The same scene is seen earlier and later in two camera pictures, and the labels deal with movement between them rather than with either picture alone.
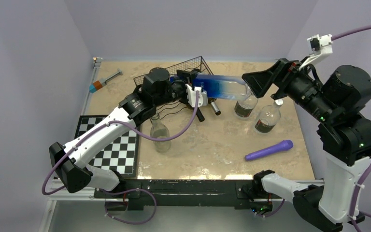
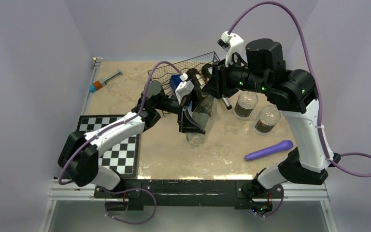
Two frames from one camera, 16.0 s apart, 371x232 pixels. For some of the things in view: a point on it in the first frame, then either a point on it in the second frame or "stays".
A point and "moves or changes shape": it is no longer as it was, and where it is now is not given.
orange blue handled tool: [93, 87] stays
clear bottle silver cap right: [268, 117] stays
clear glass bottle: [159, 129] to [204, 111]
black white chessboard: [121, 155] stays
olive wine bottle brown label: [211, 101] to [209, 68]
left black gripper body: [188, 78] to [177, 107]
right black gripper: [281, 74] to [212, 86]
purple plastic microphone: [285, 145] stays
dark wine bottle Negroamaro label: [200, 115] moves or changes shape
